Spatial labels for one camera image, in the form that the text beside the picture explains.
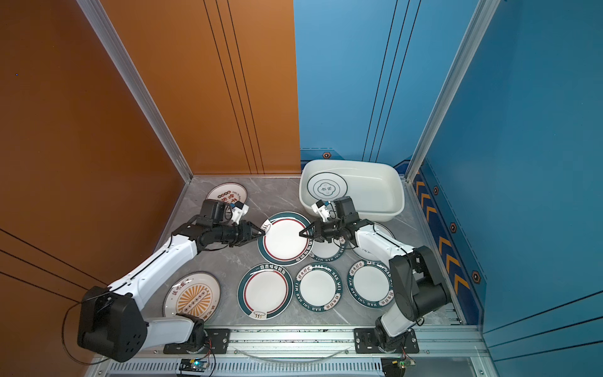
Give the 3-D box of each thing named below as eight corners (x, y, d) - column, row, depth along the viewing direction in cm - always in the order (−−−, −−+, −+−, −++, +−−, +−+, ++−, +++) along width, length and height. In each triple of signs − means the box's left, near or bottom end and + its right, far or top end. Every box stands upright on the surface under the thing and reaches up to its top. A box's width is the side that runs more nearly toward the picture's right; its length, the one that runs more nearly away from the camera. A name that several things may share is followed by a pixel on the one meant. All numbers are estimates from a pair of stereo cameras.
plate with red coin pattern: (206, 203, 112) (204, 200, 110) (212, 185, 119) (211, 182, 118) (246, 203, 112) (245, 200, 110) (250, 185, 119) (249, 182, 118)
